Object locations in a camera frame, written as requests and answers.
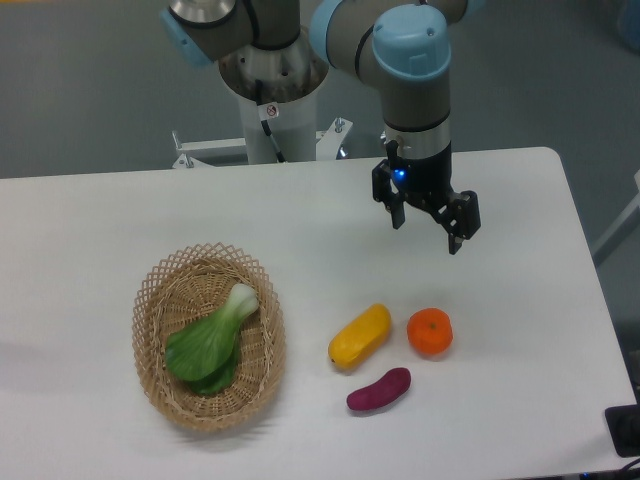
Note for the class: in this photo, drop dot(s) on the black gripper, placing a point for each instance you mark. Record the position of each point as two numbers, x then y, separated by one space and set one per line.
425 184

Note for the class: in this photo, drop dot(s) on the green bok choy vegetable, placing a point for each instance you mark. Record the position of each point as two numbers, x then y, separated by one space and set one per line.
205 353

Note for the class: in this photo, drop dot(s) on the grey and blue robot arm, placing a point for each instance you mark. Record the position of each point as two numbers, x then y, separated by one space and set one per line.
400 49

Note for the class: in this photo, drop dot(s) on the black device at table edge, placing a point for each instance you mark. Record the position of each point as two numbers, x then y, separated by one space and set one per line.
623 425

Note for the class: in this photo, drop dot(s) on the yellow mango fruit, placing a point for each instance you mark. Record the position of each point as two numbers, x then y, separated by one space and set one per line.
360 338

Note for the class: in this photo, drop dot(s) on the purple sweet potato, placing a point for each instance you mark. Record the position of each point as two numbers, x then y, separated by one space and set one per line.
386 390

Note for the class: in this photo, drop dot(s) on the woven wicker basket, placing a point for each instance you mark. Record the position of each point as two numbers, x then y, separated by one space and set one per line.
183 288

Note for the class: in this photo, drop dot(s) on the white metal base frame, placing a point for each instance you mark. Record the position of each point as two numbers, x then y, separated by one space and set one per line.
189 155

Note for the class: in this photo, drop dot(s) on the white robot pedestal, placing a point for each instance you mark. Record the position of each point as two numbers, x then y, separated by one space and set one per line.
276 91

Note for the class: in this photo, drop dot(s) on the orange tangerine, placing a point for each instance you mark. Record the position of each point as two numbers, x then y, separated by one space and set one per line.
429 331

